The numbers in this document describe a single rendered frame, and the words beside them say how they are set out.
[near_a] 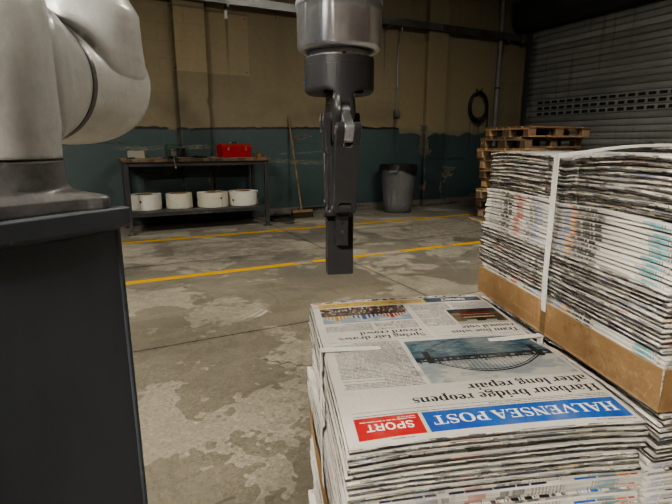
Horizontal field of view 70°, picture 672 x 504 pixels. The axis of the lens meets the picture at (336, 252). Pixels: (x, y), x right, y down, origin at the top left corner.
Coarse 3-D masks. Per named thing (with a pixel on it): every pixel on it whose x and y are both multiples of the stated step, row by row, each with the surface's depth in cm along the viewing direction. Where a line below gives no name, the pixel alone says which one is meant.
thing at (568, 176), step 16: (560, 160) 57; (576, 160) 54; (560, 176) 57; (576, 176) 54; (560, 192) 57; (544, 208) 60; (560, 208) 57; (544, 224) 60; (560, 224) 57; (544, 240) 60; (560, 240) 57; (560, 256) 56; (560, 272) 57; (560, 304) 57
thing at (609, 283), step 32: (608, 160) 49; (640, 160) 45; (576, 192) 54; (608, 192) 49; (640, 192) 45; (576, 224) 54; (608, 224) 49; (640, 224) 44; (576, 256) 54; (608, 256) 48; (640, 256) 44; (576, 288) 54; (608, 288) 49; (640, 288) 44; (608, 320) 49; (640, 320) 44; (640, 352) 45
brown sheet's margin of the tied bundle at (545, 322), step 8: (536, 304) 62; (536, 312) 62; (544, 312) 60; (552, 312) 58; (536, 320) 62; (544, 320) 60; (552, 320) 58; (536, 328) 62; (544, 328) 60; (552, 328) 58; (552, 336) 58
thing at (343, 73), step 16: (304, 64) 50; (320, 64) 48; (336, 64) 47; (352, 64) 48; (368, 64) 49; (304, 80) 51; (320, 80) 48; (336, 80) 48; (352, 80) 48; (368, 80) 49; (320, 96) 53; (336, 96) 48; (352, 96) 48; (336, 112) 48; (352, 112) 48
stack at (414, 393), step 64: (320, 320) 68; (384, 320) 67; (448, 320) 67; (512, 320) 68; (320, 384) 58; (384, 384) 50; (448, 384) 50; (512, 384) 50; (576, 384) 50; (320, 448) 63; (384, 448) 40; (448, 448) 41; (512, 448) 42; (576, 448) 43; (640, 448) 44
